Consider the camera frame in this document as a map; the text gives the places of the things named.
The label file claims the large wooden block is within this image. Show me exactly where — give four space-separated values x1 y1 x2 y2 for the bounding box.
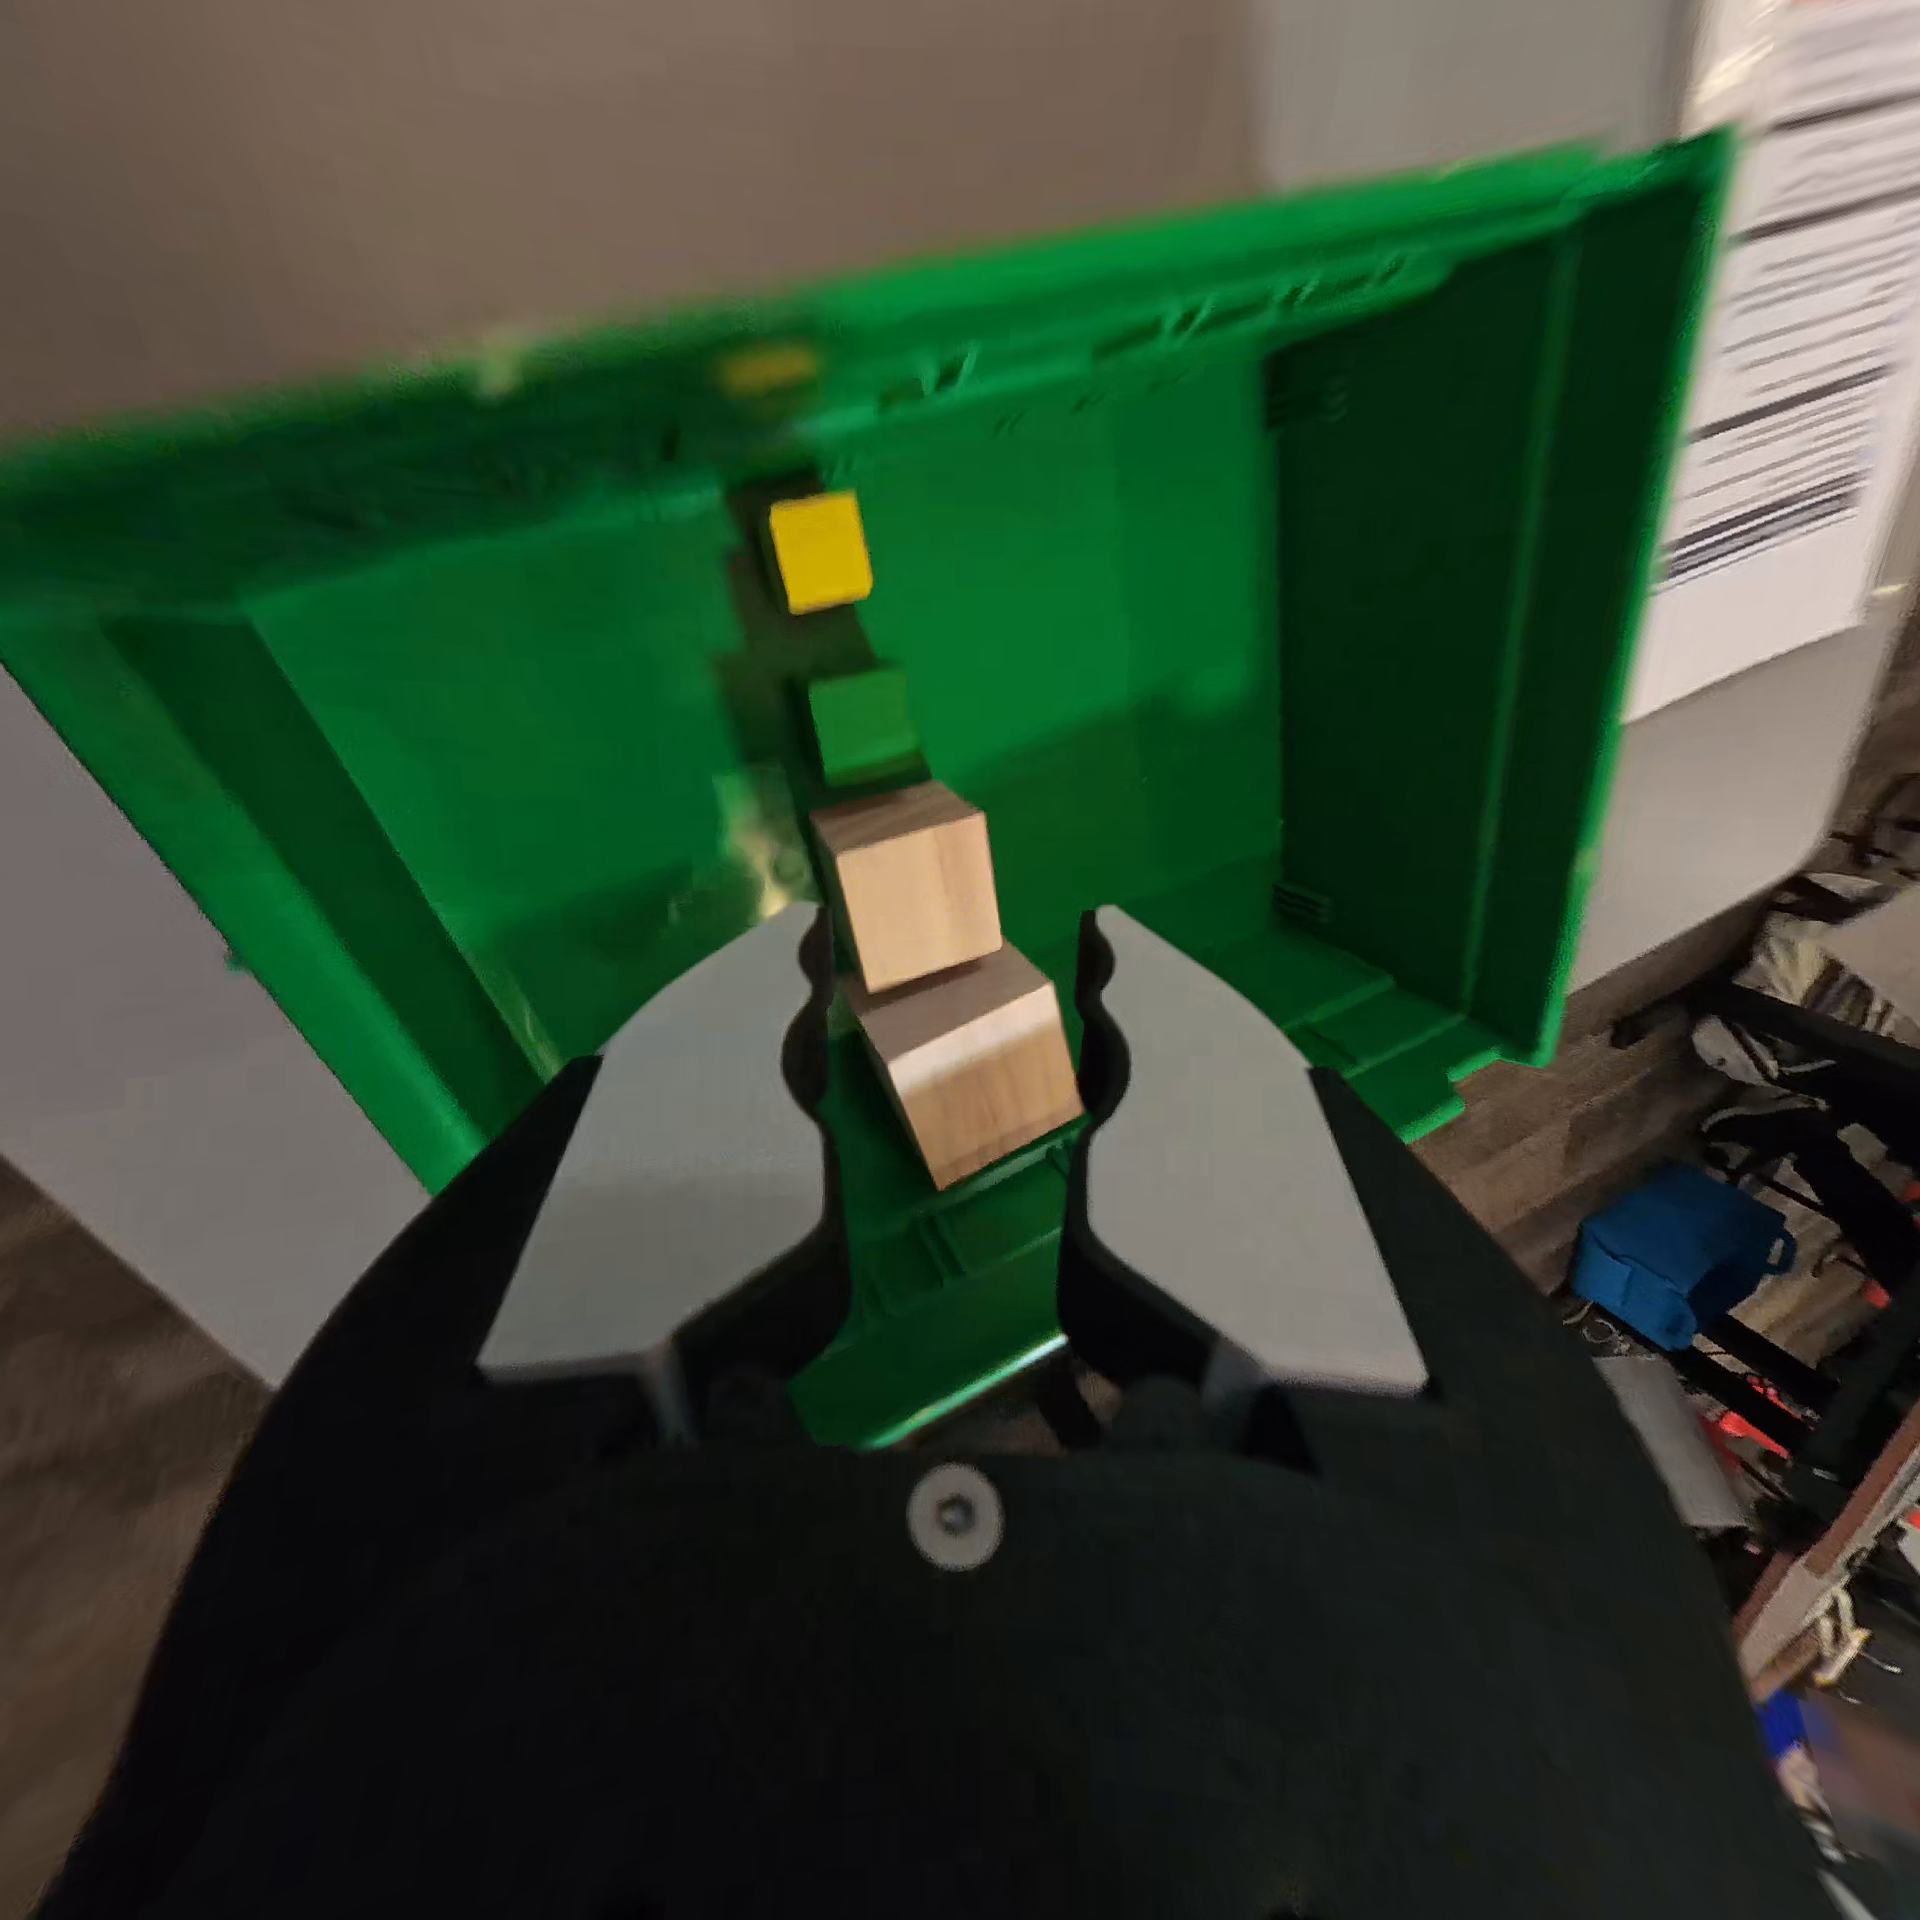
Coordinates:
844 941 1086 1194

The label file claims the blue tote bag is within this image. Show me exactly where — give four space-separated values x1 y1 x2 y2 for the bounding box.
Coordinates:
1573 1168 1795 1353

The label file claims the small yellow cube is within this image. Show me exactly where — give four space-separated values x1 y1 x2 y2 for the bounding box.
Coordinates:
765 492 876 618

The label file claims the green plastic bin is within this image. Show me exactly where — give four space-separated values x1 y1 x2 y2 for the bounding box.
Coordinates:
0 129 1741 1450

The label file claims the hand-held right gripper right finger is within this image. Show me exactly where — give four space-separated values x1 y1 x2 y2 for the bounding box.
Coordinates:
1055 904 1431 1450

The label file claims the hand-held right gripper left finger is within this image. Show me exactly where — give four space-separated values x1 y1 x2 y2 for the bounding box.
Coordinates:
477 900 842 1442

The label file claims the medium wooden block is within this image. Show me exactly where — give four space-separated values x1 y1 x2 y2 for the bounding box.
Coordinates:
810 779 1003 994

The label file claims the white and black backpack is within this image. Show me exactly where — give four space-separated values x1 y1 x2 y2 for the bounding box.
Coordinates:
1697 885 1913 1144

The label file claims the small green cube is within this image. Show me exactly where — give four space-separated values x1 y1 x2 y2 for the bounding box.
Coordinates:
806 670 924 784

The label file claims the laminated paper sheet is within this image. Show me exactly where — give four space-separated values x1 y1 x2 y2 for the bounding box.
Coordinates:
1628 0 1920 723

